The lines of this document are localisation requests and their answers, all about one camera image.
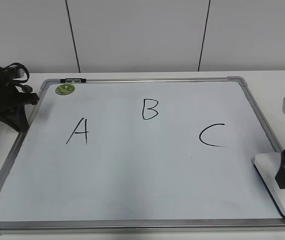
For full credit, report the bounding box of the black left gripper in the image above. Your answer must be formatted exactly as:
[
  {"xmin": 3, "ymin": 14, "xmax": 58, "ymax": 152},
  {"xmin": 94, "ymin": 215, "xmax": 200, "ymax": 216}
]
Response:
[{"xmin": 0, "ymin": 70, "xmax": 39, "ymax": 132}]

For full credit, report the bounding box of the white board eraser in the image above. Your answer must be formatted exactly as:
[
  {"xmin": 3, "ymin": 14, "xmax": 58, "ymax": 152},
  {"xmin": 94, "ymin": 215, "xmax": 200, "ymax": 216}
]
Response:
[{"xmin": 253, "ymin": 152, "xmax": 285, "ymax": 217}]

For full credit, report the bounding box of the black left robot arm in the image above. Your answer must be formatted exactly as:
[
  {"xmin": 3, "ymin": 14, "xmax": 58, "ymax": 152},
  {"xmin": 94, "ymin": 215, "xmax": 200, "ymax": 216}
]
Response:
[{"xmin": 0, "ymin": 62, "xmax": 39, "ymax": 132}]

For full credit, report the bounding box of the green round magnet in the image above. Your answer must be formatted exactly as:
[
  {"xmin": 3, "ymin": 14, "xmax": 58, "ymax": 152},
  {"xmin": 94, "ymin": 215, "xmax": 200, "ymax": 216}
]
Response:
[{"xmin": 55, "ymin": 83, "xmax": 76, "ymax": 96}]

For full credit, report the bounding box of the black grey marker clip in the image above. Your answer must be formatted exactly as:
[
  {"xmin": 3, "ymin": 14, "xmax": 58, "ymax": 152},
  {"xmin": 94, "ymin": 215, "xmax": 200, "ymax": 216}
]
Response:
[{"xmin": 60, "ymin": 78, "xmax": 87, "ymax": 84}]

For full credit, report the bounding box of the black cable bundle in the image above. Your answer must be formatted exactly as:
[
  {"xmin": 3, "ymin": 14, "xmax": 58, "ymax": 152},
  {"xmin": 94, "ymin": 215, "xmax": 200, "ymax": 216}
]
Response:
[{"xmin": 1, "ymin": 62, "xmax": 33, "ymax": 94}]

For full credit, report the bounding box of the white board with grey frame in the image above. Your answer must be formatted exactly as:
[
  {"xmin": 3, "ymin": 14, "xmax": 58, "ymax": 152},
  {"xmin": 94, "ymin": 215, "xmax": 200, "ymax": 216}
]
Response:
[{"xmin": 0, "ymin": 76, "xmax": 285, "ymax": 234}]

